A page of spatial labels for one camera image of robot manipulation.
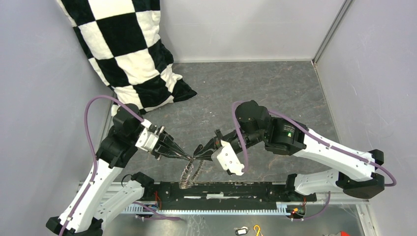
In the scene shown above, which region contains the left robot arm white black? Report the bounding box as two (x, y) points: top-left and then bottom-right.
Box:
(46, 104), (191, 236)

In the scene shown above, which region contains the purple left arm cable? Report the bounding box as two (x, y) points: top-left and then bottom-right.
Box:
(59, 95), (152, 236)

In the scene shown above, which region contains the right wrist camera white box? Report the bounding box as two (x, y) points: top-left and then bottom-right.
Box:
(212, 143), (244, 176)

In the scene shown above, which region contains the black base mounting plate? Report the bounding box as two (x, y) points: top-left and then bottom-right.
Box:
(141, 182), (317, 210)

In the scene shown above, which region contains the key with black tag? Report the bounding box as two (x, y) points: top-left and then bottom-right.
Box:
(235, 227), (249, 236)

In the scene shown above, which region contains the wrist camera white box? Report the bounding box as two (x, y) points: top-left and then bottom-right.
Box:
(212, 143), (244, 176)
(135, 125), (159, 154)

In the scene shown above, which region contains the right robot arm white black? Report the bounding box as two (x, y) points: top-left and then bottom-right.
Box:
(193, 100), (386, 201)

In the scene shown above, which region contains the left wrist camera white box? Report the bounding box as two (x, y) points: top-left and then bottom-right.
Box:
(135, 125), (159, 154)

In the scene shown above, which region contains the black white checkered pillow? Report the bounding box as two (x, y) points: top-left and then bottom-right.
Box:
(58, 0), (197, 114)

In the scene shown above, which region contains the white toothed cable duct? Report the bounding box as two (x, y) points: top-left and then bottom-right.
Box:
(121, 204), (299, 216)

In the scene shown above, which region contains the orange carabiner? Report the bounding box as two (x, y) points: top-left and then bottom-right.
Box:
(253, 225), (263, 236)

